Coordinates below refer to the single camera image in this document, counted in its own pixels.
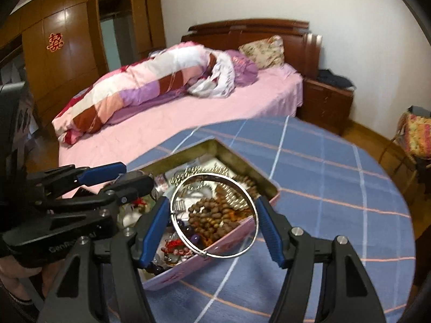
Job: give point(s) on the person's left hand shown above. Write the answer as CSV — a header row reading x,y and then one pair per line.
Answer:
x,y
13,276

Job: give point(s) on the wooden headboard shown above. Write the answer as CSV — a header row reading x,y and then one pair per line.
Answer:
x,y
249,28

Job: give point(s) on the wooden chair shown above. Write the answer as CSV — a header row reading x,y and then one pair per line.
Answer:
x,y
394,154

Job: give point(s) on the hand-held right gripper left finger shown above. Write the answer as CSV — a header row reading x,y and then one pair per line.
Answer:
x,y
155,232

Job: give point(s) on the wooden wardrobe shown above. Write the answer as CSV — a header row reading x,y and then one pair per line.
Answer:
x,y
67,23

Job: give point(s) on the wooden nightstand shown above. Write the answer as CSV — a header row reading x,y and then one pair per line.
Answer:
x,y
325,104

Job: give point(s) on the dark folded clothes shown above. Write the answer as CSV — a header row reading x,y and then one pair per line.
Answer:
x,y
335,80

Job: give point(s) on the bed with pink sheet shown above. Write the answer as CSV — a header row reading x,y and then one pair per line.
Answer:
x,y
161,121

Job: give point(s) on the purple blanket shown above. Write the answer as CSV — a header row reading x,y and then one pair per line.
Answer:
x,y
244,69

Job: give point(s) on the silver bangle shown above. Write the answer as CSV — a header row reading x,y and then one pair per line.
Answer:
x,y
222,256

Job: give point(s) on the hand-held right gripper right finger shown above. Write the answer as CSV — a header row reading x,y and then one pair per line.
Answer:
x,y
271,232

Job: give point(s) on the floral patchwork cushion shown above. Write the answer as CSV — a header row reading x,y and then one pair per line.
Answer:
x,y
419,134

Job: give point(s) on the metal tin box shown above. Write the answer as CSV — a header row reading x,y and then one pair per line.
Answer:
x,y
168,279

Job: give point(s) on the pink striped quilt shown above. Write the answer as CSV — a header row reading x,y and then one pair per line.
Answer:
x,y
134,87

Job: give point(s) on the blue checked cloth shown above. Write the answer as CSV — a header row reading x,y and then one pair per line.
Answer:
x,y
336,191

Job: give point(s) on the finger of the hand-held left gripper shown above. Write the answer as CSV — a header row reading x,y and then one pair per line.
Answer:
x,y
134,185
101,173

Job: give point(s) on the red paper-cut decoration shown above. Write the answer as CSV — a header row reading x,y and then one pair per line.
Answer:
x,y
53,42

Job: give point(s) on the floral pillow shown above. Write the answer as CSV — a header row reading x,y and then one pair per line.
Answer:
x,y
264,51

